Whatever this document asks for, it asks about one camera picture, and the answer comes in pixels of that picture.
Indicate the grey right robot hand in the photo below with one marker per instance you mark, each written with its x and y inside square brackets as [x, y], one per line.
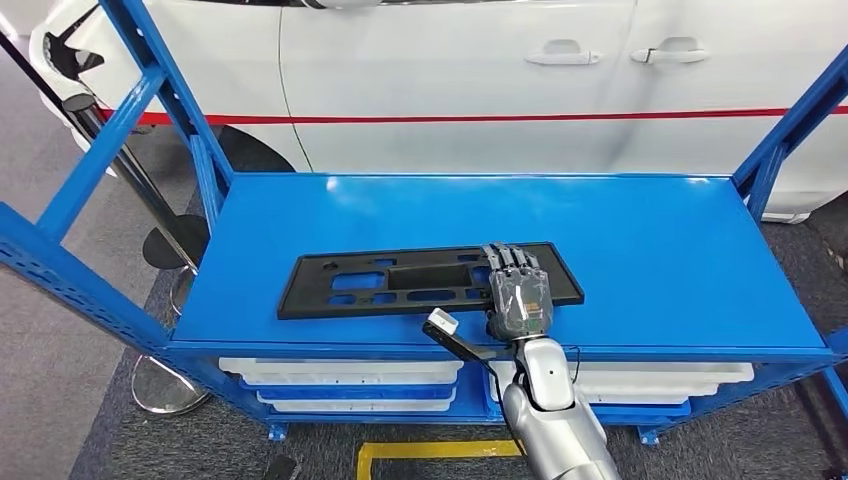
[520, 298]

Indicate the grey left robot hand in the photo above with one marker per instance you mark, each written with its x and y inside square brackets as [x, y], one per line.
[283, 469]

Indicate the black plastic panel part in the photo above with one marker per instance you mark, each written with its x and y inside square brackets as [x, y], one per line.
[311, 291]

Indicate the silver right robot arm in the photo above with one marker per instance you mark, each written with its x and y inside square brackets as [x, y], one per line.
[556, 424]

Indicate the blue metal shelf rack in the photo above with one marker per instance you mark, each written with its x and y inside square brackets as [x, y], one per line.
[629, 265]

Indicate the white car red stripe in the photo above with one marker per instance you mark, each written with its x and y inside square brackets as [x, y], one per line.
[464, 79]

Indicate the black round stanchion base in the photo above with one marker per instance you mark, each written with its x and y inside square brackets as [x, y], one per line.
[166, 245]

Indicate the black stanchion belt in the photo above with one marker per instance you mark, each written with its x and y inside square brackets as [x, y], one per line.
[40, 73]

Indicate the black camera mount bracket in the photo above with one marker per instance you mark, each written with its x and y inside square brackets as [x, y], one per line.
[464, 348]

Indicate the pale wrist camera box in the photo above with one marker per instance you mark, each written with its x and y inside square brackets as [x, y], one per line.
[442, 322]

